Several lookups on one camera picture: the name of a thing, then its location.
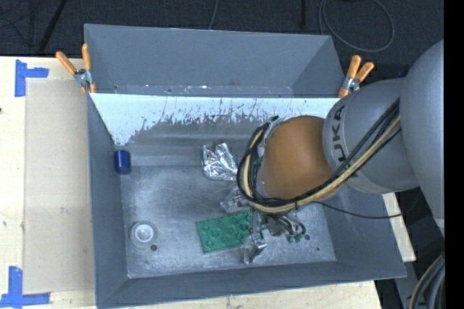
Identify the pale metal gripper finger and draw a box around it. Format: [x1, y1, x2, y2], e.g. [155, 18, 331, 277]
[253, 234, 269, 258]
[241, 239, 256, 265]

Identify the dark green flat block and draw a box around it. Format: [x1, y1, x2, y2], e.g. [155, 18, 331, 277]
[195, 210, 255, 255]

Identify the large crumpled silver foil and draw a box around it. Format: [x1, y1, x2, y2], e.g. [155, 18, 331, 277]
[201, 141, 239, 182]

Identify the grey metal bin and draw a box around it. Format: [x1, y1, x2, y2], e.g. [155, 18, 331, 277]
[83, 23, 408, 309]

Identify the blue cylinder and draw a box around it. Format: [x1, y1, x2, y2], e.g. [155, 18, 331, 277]
[113, 149, 133, 176]

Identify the pale wood flat board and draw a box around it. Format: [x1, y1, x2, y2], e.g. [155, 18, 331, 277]
[22, 78, 96, 296]

